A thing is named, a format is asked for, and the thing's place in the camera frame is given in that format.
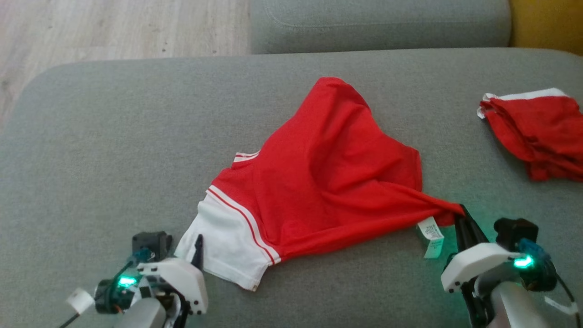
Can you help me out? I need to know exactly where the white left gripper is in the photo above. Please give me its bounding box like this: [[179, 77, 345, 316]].
[[136, 234, 209, 316]]

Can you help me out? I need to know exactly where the teal cable connector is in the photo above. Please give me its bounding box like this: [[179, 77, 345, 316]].
[[128, 248, 153, 265], [518, 238, 549, 267]]

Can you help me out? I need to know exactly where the white cable tie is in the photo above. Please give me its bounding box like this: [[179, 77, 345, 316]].
[[544, 296, 579, 316]]

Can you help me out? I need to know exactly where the teal left cable connector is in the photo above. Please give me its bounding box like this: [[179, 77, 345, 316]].
[[128, 248, 153, 265]]

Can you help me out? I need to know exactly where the large grey sofa seat cushion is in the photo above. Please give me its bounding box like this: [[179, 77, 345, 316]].
[[0, 48, 583, 328]]

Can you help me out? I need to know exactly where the white cable label tag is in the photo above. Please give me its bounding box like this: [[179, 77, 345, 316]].
[[66, 287, 95, 316]]

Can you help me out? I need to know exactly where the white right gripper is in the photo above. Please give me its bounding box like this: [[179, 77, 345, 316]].
[[440, 205, 523, 293]]

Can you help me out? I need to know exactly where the red jersey with white trim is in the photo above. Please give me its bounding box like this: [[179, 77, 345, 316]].
[[174, 77, 465, 291]]

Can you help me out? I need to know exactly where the teal right cable connector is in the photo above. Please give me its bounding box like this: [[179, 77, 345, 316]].
[[518, 238, 549, 267]]

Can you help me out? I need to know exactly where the red white shorts number 23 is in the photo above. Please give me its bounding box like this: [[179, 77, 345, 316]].
[[477, 88, 583, 183]]

